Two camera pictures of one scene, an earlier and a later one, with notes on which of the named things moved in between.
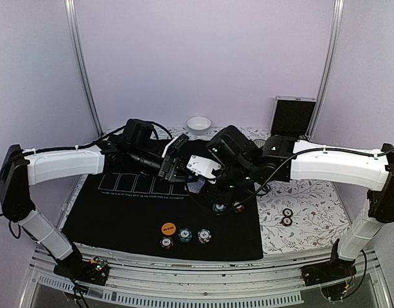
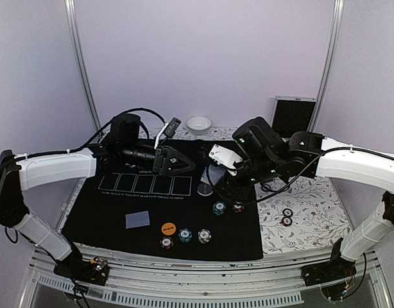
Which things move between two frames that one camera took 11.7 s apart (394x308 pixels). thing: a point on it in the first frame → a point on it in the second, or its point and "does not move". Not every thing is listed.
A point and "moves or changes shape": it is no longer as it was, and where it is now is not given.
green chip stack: [219, 208] does not move
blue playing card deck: [196, 186] moves or changes shape
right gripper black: [221, 197] → [240, 186]
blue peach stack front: [204, 235] does not move
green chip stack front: [185, 235] does not move
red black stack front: [167, 242] does not move
